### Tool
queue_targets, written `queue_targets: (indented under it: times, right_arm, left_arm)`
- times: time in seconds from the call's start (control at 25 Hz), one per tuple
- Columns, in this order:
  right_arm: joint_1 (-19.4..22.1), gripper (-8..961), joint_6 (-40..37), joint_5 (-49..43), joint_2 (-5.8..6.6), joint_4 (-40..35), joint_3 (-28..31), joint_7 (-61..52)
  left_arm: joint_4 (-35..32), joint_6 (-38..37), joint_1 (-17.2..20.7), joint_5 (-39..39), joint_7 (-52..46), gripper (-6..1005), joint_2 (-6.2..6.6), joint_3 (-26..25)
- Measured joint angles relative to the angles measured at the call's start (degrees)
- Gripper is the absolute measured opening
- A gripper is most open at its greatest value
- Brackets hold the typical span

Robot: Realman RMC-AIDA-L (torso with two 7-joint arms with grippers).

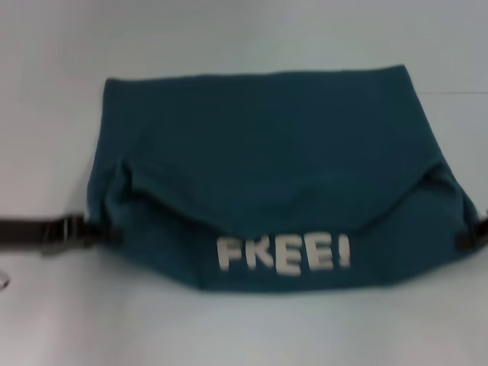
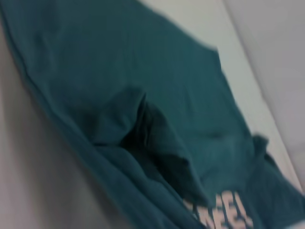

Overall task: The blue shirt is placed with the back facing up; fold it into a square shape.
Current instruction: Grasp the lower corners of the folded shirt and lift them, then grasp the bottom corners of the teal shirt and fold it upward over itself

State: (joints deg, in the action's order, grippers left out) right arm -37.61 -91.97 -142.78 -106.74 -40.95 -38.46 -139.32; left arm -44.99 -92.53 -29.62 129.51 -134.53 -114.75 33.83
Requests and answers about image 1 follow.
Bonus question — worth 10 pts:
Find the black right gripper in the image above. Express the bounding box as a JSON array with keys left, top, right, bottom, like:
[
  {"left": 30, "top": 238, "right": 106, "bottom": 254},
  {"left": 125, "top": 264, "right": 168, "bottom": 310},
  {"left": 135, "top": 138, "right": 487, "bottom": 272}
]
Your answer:
[{"left": 455, "top": 213, "right": 488, "bottom": 252}]

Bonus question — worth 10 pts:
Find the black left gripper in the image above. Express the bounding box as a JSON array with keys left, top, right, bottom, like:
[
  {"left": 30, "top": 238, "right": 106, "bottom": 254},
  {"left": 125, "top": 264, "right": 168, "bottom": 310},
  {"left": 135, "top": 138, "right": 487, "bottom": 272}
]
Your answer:
[{"left": 0, "top": 215, "right": 123, "bottom": 257}]

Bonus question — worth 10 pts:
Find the teal blue t-shirt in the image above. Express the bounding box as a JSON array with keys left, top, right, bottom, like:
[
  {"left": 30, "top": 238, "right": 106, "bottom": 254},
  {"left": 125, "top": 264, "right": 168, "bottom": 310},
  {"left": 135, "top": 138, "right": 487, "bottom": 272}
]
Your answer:
[{"left": 86, "top": 64, "right": 487, "bottom": 297}]

